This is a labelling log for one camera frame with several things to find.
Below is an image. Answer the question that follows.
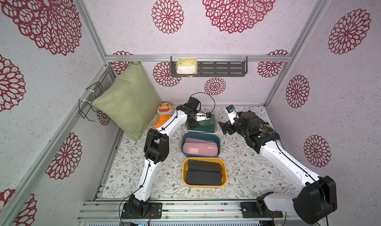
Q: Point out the green pencil case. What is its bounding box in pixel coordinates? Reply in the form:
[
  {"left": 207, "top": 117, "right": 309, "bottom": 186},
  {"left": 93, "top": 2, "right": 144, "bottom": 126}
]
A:
[{"left": 185, "top": 114, "right": 217, "bottom": 133}]

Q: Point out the pink pencil case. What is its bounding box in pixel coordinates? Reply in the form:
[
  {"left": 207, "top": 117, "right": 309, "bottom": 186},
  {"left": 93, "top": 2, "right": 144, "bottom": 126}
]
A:
[
  {"left": 183, "top": 142, "right": 218, "bottom": 157},
  {"left": 185, "top": 138, "right": 216, "bottom": 144}
]

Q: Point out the black pencil case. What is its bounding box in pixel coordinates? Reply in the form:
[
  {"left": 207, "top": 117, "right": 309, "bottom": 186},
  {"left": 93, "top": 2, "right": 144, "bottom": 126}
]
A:
[
  {"left": 188, "top": 160, "right": 222, "bottom": 173},
  {"left": 185, "top": 171, "right": 222, "bottom": 186}
]

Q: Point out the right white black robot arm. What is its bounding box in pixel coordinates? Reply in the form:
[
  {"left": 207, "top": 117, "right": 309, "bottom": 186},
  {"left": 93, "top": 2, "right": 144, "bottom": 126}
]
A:
[{"left": 219, "top": 105, "right": 337, "bottom": 225}]

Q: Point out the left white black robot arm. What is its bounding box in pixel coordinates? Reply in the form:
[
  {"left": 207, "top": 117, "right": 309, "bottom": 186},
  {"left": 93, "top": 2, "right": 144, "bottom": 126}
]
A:
[{"left": 127, "top": 97, "right": 211, "bottom": 216}]

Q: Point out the white storage box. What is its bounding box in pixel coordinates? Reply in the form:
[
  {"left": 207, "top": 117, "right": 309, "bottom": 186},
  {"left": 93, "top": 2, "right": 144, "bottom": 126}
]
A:
[{"left": 184, "top": 123, "right": 219, "bottom": 134}]

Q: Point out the teal storage box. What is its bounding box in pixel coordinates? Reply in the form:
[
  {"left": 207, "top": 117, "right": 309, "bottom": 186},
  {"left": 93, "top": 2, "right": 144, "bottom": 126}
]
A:
[{"left": 181, "top": 132, "right": 221, "bottom": 158}]

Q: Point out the yellow storage box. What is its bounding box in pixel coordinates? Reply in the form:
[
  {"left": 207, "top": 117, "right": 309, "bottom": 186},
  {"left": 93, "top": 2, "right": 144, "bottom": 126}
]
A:
[{"left": 182, "top": 157, "right": 227, "bottom": 188}]

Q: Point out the folded dark floral umbrella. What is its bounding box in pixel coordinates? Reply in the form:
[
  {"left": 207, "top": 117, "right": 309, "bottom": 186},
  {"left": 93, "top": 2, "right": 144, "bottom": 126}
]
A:
[{"left": 260, "top": 122, "right": 281, "bottom": 141}]

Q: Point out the orange shark plush toy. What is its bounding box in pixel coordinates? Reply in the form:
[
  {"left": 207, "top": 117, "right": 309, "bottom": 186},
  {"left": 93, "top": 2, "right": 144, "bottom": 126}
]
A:
[{"left": 153, "top": 102, "right": 174, "bottom": 129}]

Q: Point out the yellow white sponge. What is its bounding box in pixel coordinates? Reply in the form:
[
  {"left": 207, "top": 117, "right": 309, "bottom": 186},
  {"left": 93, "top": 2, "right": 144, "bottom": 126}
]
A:
[{"left": 176, "top": 58, "right": 197, "bottom": 75}]

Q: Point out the green square pillow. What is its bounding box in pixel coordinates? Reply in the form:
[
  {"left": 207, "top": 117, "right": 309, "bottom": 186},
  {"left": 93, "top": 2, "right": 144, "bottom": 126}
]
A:
[{"left": 92, "top": 62, "right": 162, "bottom": 141}]

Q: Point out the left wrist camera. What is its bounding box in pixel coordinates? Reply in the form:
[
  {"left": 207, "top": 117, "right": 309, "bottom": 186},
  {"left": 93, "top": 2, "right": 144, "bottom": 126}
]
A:
[{"left": 196, "top": 113, "right": 211, "bottom": 122}]

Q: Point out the dark wall shelf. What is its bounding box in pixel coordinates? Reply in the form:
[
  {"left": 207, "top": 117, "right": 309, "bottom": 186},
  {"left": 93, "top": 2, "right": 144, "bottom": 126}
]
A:
[{"left": 170, "top": 55, "right": 248, "bottom": 78}]

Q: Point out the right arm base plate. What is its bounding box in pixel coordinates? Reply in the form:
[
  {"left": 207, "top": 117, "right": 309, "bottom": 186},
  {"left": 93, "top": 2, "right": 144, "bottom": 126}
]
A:
[{"left": 240, "top": 201, "right": 283, "bottom": 219}]

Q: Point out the black wire wall rack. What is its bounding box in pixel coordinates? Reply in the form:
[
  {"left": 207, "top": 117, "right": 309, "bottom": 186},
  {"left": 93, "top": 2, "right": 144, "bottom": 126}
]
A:
[{"left": 78, "top": 81, "right": 103, "bottom": 122}]

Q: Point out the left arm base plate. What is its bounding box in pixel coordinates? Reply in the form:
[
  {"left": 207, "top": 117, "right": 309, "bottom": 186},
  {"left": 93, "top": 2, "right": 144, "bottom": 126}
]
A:
[{"left": 121, "top": 202, "right": 163, "bottom": 220}]

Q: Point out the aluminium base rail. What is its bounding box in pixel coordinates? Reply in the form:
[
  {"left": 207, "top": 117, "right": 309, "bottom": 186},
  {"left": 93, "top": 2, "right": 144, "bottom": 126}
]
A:
[{"left": 76, "top": 200, "right": 328, "bottom": 221}]

